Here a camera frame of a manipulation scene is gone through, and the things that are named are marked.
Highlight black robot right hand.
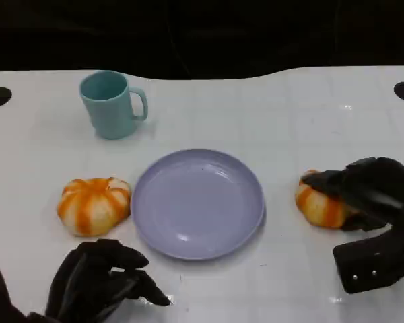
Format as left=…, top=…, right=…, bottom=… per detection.
left=301, top=156, right=404, bottom=234

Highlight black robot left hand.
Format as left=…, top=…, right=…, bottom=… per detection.
left=45, top=238, right=173, bottom=323

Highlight orange and white bread roll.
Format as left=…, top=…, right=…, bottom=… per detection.
left=56, top=176, right=132, bottom=237
left=295, top=170, right=362, bottom=230

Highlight lilac plate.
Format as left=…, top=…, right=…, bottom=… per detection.
left=130, top=148, right=267, bottom=262

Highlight pale green mug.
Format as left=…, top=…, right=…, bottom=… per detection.
left=79, top=69, right=149, bottom=141

